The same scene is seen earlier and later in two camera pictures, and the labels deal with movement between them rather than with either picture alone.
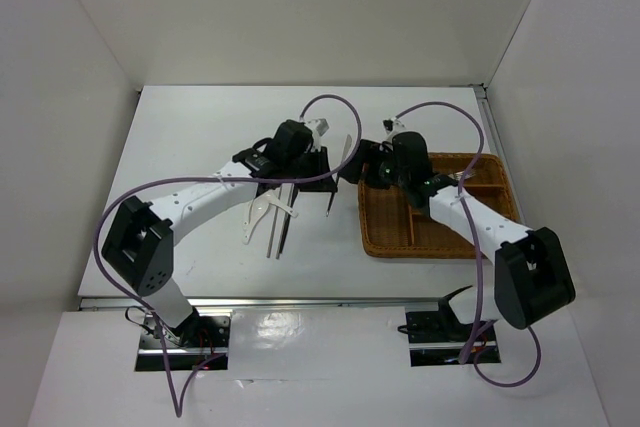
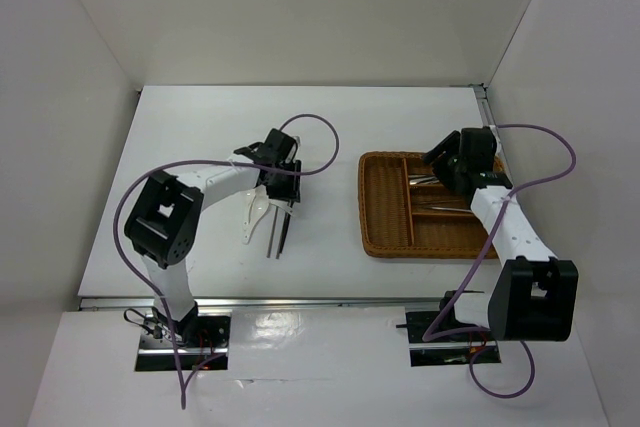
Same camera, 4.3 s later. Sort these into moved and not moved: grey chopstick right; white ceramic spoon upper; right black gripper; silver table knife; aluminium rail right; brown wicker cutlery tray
Moved: right black gripper; silver table knife
Not moved: aluminium rail right; white ceramic spoon upper; brown wicker cutlery tray; grey chopstick right
